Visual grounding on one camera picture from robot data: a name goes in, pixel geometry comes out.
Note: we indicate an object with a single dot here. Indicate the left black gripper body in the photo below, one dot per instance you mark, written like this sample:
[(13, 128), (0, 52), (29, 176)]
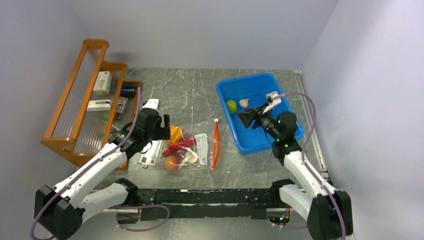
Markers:
[(159, 132)]

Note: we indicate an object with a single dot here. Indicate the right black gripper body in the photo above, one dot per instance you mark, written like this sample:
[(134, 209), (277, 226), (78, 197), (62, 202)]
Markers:
[(266, 121)]

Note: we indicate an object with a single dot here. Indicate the fake garlic bulb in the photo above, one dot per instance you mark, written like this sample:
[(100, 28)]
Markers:
[(244, 103)]

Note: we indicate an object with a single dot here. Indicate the green fake fruit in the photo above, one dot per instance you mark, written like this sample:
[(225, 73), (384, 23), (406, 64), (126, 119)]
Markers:
[(231, 106)]

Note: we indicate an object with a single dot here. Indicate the blue plastic bin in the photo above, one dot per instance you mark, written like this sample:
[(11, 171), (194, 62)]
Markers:
[(255, 87)]

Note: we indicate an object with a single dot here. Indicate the yellow fake bell pepper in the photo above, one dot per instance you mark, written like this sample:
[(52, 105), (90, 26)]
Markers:
[(176, 134)]

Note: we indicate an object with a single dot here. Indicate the red fake chili pepper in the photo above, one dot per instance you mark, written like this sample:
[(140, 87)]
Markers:
[(176, 146)]

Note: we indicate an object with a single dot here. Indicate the clear zip top bag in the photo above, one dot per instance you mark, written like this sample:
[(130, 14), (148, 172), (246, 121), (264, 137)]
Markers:
[(207, 147)]

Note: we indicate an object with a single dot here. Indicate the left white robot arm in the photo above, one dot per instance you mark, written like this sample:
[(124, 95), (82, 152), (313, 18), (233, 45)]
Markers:
[(63, 208)]

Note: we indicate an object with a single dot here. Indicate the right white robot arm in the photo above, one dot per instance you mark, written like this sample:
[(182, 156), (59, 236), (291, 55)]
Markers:
[(326, 210)]

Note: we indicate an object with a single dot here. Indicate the fake peach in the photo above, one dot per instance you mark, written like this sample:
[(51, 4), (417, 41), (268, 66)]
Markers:
[(172, 163)]

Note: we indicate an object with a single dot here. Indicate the fake mushroom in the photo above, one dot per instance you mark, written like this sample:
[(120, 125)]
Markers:
[(189, 157)]

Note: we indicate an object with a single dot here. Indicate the white blister pack card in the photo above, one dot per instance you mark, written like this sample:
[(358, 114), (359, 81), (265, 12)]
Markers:
[(150, 153)]

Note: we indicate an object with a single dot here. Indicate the blue marker pens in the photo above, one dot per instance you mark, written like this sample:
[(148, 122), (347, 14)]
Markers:
[(128, 91)]

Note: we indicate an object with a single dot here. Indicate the white flat device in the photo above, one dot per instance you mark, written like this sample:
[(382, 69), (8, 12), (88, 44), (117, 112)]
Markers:
[(99, 105)]

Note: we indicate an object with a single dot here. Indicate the orange wooden rack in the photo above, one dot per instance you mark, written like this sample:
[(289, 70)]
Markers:
[(74, 133)]

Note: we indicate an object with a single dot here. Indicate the white box with red label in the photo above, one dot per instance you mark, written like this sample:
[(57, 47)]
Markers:
[(103, 83)]

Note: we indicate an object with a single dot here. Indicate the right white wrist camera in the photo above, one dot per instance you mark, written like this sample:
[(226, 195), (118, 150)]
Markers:
[(273, 99)]

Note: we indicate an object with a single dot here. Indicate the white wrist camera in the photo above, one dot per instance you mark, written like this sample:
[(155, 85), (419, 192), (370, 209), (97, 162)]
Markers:
[(152, 105), (273, 99)]

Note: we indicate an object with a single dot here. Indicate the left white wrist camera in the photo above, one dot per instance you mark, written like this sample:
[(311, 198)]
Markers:
[(152, 105)]

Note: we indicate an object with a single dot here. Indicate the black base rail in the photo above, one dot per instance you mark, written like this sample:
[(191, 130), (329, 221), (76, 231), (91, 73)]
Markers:
[(254, 203)]

